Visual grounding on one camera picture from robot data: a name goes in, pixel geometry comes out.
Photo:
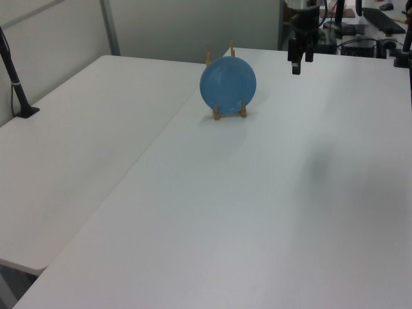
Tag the black clamped camera pole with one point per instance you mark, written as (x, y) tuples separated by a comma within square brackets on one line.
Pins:
[(404, 48)]

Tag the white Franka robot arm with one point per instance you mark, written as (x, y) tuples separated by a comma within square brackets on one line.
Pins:
[(302, 3)]

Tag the black camera pole with base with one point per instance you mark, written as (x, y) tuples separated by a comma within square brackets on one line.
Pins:
[(14, 82)]

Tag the black keyboard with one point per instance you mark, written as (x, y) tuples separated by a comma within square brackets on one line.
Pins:
[(383, 20)]

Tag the black equipment box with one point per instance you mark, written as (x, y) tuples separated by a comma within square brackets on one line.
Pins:
[(359, 47)]

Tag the blue round plate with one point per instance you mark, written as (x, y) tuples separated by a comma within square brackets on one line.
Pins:
[(228, 84)]

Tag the thin black stand pole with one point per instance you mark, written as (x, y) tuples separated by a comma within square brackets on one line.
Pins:
[(338, 14)]

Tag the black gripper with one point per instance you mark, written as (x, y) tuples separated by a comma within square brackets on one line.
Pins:
[(304, 22)]

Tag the wooden plate rack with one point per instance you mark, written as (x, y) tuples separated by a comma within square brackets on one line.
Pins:
[(217, 114)]

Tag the black computer mouse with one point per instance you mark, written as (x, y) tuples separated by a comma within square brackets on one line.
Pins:
[(386, 6)]

